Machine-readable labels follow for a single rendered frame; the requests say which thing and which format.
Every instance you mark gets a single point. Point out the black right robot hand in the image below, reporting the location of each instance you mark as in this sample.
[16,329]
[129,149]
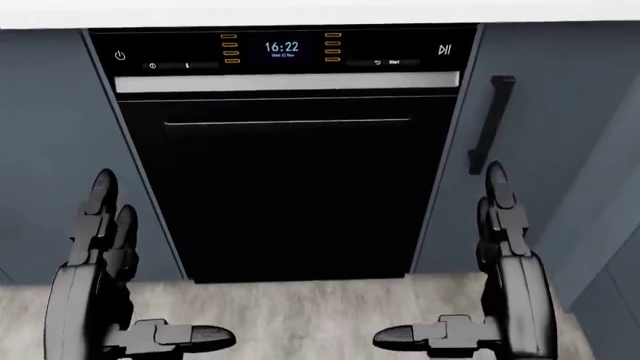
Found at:
[520,288]

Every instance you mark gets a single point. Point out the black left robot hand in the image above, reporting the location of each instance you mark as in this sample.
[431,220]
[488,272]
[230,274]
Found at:
[80,285]

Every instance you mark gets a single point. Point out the plain blue-grey cabinet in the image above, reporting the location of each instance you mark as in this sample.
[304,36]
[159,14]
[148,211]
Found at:
[60,157]

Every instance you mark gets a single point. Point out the black built-in dishwasher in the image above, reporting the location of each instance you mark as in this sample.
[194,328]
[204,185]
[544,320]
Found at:
[285,157]

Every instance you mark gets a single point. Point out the white countertop edge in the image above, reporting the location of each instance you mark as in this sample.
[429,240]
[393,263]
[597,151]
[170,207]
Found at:
[320,13]

